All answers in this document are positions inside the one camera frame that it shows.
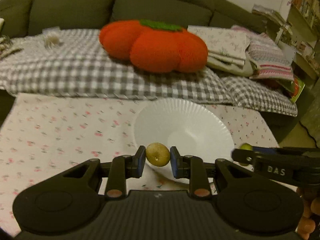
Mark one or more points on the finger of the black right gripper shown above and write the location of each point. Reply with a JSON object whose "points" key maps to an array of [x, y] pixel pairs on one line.
{"points": [[247, 157]]}

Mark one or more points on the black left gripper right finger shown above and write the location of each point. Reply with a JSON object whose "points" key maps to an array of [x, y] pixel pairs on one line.
{"points": [[192, 168]]}

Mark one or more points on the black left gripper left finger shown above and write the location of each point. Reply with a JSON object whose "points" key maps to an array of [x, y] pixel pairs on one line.
{"points": [[122, 168]]}

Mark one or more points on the small green fruit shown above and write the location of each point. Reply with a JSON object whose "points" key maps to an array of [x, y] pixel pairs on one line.
{"points": [[246, 146]]}

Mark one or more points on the yellow-brown round fruit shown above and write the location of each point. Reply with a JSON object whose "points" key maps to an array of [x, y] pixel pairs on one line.
{"points": [[157, 154]]}

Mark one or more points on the right hand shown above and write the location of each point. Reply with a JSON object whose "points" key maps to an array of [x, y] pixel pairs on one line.
{"points": [[310, 200]]}

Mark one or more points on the white ribbed bowl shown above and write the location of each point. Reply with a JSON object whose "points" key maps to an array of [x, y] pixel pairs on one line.
{"points": [[190, 127]]}

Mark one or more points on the green red picture book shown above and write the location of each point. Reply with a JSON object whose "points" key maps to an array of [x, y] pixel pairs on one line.
{"points": [[293, 88]]}

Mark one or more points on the cherry print tablecloth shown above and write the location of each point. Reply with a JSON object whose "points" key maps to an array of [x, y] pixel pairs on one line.
{"points": [[44, 135]]}

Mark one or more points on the striped pink knitted blanket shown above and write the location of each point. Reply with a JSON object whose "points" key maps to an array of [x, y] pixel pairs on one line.
{"points": [[268, 57]]}

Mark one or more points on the grey checkered blanket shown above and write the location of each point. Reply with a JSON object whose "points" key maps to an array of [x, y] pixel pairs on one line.
{"points": [[79, 67]]}

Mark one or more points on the folded floral beige cloth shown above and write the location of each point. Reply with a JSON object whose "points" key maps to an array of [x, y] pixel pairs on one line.
{"points": [[227, 49]]}

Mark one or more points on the orange pumpkin plush cushion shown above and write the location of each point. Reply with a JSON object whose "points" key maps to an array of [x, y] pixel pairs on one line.
{"points": [[154, 47]]}

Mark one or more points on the bookshelf with books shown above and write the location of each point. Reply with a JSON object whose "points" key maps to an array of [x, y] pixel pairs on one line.
{"points": [[303, 19]]}

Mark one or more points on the stack of papers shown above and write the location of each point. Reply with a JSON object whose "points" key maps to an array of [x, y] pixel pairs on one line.
{"points": [[270, 14]]}

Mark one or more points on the dark green sofa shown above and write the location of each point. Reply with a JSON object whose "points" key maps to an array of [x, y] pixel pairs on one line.
{"points": [[29, 17]]}

